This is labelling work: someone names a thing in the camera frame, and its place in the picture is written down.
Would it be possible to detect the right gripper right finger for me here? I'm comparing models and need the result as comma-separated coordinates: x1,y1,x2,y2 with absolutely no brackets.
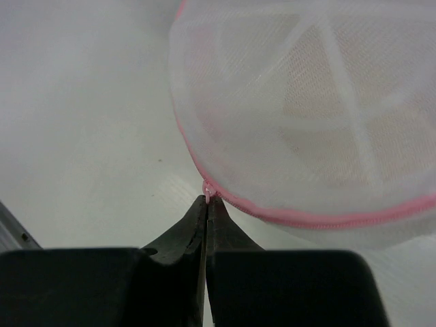
206,198,389,326

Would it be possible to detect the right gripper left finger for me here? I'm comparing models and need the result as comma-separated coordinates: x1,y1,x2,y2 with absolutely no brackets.
1,196,207,326

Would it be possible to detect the white mesh laundry bag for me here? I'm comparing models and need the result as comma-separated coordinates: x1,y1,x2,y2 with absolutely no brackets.
168,1,435,247

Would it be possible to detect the aluminium rail frame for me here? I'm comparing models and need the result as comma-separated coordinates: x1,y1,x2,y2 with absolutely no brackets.
0,202,42,253

